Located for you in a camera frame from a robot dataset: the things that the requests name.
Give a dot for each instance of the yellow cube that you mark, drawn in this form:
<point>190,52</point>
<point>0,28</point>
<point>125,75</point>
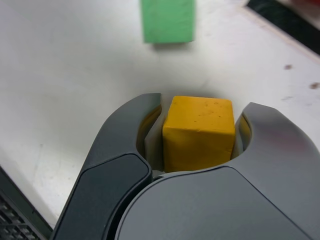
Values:
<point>197,137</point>

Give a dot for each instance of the black keyboard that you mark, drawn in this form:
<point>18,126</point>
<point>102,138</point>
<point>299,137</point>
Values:
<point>15,220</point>

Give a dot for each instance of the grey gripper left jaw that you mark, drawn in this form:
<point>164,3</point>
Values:
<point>110,175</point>

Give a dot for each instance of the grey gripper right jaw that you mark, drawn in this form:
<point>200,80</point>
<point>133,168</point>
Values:
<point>225,205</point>

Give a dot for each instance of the green cube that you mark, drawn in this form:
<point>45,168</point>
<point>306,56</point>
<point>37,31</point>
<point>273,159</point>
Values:
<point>167,20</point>

